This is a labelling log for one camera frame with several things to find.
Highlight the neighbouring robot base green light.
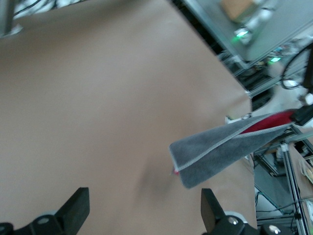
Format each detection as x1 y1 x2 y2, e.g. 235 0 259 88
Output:
232 4 273 46

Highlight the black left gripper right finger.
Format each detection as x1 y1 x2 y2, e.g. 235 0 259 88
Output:
200 188 291 235

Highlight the pink and grey towel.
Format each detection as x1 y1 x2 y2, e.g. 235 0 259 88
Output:
169 110 295 189

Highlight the cardboard box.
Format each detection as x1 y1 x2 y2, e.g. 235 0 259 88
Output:
219 0 261 23

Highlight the aluminium frame rack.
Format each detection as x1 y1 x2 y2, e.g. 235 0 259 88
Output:
254 127 313 235

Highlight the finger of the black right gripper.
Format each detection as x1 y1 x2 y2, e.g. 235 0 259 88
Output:
290 104 313 126

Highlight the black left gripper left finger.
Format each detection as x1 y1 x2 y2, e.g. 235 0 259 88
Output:
0 187 90 235

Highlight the aluminium frame post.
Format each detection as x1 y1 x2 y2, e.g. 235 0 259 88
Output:
0 0 14 37

